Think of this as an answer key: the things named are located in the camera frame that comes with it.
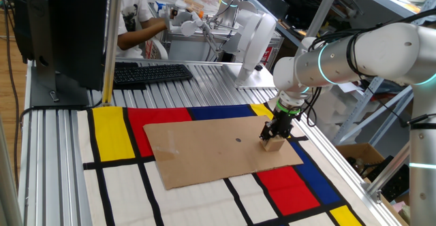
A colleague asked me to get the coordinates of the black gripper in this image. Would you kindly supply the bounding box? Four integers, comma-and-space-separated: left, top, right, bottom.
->
259, 111, 298, 142

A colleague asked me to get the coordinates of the light wooden cube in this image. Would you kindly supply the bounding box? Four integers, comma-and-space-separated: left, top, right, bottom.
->
260, 134, 286, 152

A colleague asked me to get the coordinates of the bare person forearm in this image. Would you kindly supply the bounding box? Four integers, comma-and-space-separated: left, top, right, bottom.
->
116, 16, 170, 51

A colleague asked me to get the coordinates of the colour block patterned cloth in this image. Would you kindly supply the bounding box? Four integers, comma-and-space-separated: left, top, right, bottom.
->
77, 103, 369, 226

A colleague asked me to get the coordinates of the brown cardboard sheet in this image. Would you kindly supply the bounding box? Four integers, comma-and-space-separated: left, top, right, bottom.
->
142, 115, 305, 191

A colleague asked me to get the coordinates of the open cardboard box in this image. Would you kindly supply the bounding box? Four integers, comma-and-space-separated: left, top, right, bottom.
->
335, 142, 386, 180

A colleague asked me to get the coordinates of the grey metal shelf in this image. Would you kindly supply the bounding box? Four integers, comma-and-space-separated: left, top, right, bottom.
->
320, 0, 436, 148

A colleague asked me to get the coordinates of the black equipment case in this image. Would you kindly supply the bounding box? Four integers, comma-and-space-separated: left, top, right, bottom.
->
250, 0, 316, 29

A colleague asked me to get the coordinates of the black keyboard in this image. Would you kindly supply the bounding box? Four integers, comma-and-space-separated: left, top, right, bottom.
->
112, 61, 194, 91

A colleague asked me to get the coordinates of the white plastic chair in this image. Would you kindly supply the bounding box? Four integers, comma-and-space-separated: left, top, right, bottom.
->
144, 37, 170, 61

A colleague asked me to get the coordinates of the person in white shirt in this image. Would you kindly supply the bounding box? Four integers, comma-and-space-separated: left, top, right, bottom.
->
114, 0, 171, 60

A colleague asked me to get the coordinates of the black computer monitor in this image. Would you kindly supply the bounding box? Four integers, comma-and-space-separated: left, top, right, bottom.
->
12, 0, 110, 110

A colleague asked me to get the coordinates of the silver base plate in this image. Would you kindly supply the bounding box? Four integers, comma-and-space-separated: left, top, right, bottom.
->
221, 62, 279, 91

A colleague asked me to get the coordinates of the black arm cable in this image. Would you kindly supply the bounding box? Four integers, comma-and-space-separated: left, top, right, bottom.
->
305, 7, 436, 128

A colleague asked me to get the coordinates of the aluminium strut with bracket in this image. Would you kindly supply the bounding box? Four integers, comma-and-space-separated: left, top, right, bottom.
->
360, 143, 414, 204
295, 0, 344, 56

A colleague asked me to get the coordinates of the yellowish aluminium post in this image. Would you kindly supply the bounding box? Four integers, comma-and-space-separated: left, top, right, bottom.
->
101, 0, 125, 107

